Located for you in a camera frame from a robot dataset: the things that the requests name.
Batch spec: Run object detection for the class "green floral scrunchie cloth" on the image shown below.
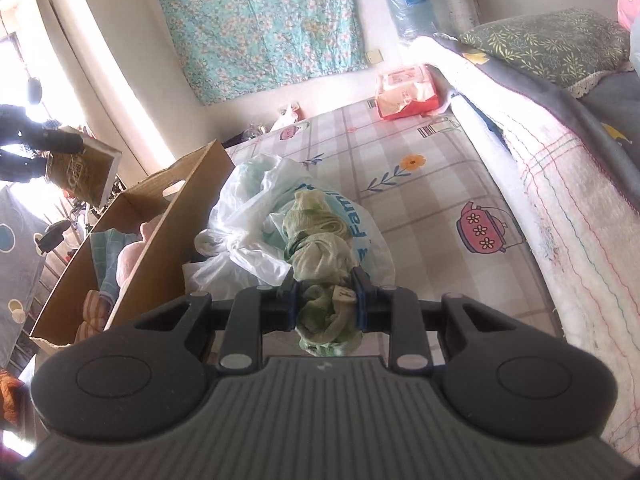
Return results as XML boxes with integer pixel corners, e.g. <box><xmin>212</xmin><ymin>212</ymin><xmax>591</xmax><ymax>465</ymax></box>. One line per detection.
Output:
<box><xmin>283</xmin><ymin>188</ymin><xmax>362</xmax><ymax>358</ymax></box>

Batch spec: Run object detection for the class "orange striped cloth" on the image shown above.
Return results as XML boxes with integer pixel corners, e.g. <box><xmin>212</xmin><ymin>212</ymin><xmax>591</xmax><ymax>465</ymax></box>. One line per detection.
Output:
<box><xmin>74</xmin><ymin>289</ymin><xmax>114</xmax><ymax>342</ymax></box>

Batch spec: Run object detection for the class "gold small box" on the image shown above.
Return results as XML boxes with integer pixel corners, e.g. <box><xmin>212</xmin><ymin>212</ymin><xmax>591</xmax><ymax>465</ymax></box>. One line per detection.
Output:
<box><xmin>46</xmin><ymin>127</ymin><xmax>122</xmax><ymax>208</ymax></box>

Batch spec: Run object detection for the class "teal checked towel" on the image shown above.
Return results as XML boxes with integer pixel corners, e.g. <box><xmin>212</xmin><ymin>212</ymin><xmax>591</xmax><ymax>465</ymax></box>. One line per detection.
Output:
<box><xmin>89</xmin><ymin>229</ymin><xmax>141</xmax><ymax>301</ymax></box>

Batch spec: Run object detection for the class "pink plush toy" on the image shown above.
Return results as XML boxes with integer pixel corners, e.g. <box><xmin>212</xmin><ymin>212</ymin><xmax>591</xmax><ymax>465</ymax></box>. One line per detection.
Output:
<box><xmin>116</xmin><ymin>214</ymin><xmax>162</xmax><ymax>288</ymax></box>

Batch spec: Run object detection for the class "white tied plastic bag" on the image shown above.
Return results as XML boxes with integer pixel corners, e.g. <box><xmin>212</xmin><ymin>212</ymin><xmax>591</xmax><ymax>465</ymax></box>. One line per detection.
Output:
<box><xmin>182</xmin><ymin>155</ymin><xmax>395</xmax><ymax>299</ymax></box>

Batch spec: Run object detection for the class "brown cardboard box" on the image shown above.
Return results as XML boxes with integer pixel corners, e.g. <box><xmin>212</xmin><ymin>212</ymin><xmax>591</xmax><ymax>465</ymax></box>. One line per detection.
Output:
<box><xmin>29</xmin><ymin>142</ymin><xmax>234</xmax><ymax>354</ymax></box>

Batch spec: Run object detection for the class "white plastic bag on floor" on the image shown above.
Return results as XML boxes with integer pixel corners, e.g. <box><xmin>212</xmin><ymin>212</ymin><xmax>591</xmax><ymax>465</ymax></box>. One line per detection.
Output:
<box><xmin>270</xmin><ymin>106</ymin><xmax>299</xmax><ymax>131</ymax></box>

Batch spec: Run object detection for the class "white rolled checked blanket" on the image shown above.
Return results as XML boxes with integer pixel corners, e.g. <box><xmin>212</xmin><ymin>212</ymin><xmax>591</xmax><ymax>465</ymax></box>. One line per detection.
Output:
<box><xmin>410</xmin><ymin>37</ymin><xmax>639</xmax><ymax>462</ymax></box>

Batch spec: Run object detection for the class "red wet wipes pack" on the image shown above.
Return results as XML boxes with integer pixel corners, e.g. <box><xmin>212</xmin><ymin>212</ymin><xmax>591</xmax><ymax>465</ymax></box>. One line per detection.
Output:
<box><xmin>374</xmin><ymin>65</ymin><xmax>442</xmax><ymax>120</ymax></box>

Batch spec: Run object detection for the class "blue water bottle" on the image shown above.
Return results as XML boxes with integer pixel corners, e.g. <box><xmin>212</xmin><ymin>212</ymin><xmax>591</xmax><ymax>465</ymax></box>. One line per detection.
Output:
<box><xmin>385</xmin><ymin>0</ymin><xmax>437</xmax><ymax>41</ymax></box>

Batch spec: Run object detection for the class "green leaf patterned pillow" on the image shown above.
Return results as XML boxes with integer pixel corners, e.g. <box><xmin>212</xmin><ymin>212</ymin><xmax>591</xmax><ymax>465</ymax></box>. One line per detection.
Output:
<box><xmin>459</xmin><ymin>8</ymin><xmax>632</xmax><ymax>99</ymax></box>

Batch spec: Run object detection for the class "teal floral wall cloth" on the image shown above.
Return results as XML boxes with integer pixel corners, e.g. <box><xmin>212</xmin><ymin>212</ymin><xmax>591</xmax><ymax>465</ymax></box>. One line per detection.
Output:
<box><xmin>158</xmin><ymin>0</ymin><xmax>367</xmax><ymax>105</ymax></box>

